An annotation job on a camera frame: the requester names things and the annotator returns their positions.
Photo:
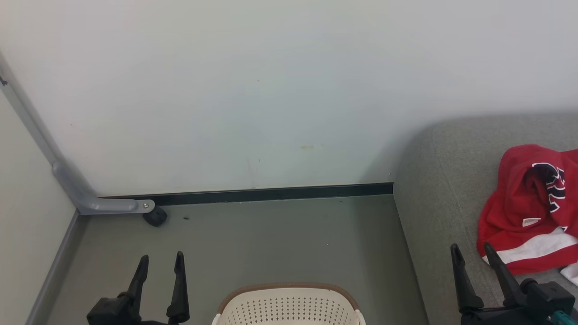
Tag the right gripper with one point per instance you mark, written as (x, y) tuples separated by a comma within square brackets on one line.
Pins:
[(537, 300)]

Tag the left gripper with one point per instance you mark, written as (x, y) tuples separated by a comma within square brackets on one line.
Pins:
[(108, 313)]

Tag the red garment with black print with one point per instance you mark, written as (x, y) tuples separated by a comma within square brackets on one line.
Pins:
[(519, 189)]

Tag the grey fabric sofa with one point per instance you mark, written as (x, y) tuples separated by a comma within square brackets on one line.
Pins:
[(442, 203)]

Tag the black rubber foot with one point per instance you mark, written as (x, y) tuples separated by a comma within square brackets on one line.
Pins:
[(155, 216)]

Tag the grey skirting strip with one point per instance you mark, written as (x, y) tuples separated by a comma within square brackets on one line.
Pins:
[(52, 280)]

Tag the cream perforated laundry basket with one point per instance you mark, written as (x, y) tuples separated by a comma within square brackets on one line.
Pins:
[(289, 307)]

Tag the black skirting strip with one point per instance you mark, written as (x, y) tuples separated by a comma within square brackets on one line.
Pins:
[(271, 194)]

